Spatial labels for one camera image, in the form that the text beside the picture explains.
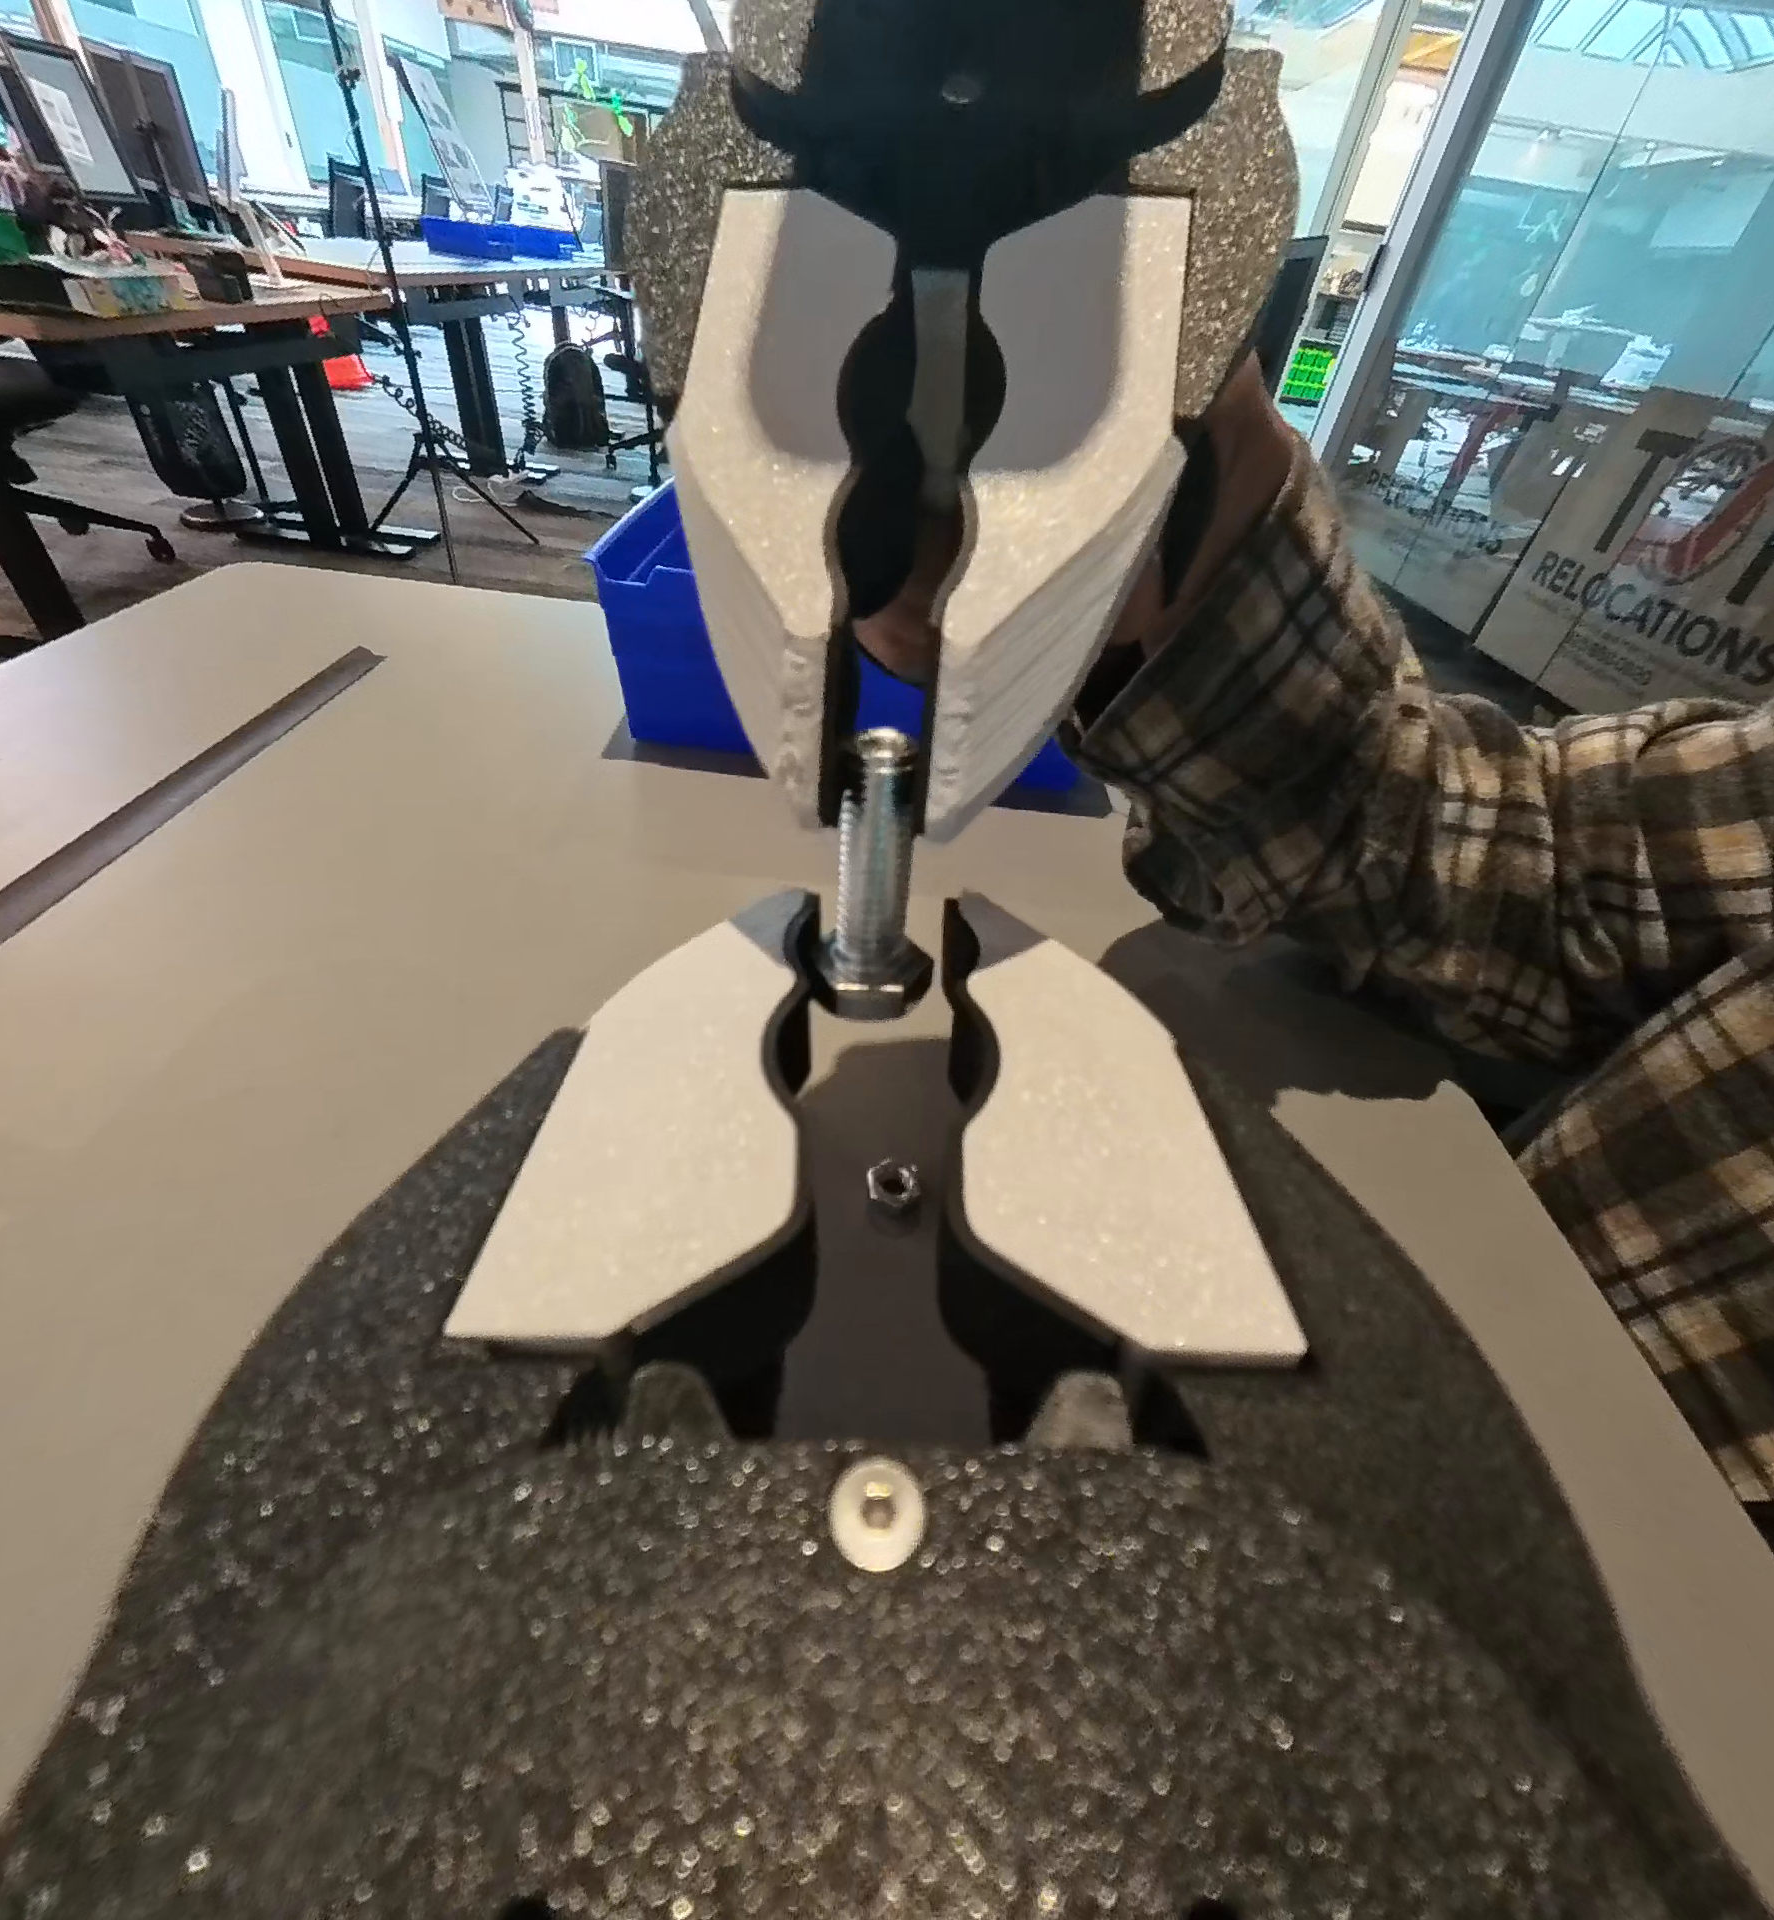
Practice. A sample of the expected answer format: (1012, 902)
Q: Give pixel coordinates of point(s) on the black backpack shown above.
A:
(574, 398)

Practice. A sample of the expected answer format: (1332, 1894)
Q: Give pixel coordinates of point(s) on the blue plastic bin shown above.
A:
(495, 237)

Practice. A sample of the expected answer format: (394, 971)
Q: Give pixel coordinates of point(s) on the monitor showing white page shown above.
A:
(69, 119)

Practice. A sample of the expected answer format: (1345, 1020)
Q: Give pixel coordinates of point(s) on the green lit screen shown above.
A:
(1311, 375)

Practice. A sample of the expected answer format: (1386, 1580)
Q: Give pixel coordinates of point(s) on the person's right hand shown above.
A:
(1244, 434)

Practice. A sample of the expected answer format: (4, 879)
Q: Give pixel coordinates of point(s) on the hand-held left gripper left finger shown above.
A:
(630, 1170)

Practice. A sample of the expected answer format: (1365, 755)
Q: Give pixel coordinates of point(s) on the silver hex bolt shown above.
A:
(877, 869)

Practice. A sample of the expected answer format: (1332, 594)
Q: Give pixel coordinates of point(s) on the orange traffic cone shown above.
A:
(347, 375)

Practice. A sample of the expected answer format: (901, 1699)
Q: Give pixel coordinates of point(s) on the wooden desk with black legs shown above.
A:
(154, 309)

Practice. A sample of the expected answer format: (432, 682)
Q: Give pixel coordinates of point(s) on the black computer monitor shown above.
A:
(167, 136)

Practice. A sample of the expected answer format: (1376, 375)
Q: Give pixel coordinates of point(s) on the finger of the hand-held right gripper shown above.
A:
(751, 495)
(1081, 495)

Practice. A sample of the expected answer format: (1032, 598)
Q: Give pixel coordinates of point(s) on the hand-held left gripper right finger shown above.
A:
(1126, 1170)

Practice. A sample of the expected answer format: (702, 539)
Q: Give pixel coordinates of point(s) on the person's right forearm plaid sleeve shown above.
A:
(1350, 780)

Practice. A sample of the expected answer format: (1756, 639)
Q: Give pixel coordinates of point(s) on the silver hex nut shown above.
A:
(864, 1200)

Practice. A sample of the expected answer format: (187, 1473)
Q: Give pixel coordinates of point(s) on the black tripod light stand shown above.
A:
(420, 434)

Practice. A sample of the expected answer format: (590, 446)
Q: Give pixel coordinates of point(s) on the blue parts bin with divider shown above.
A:
(646, 630)

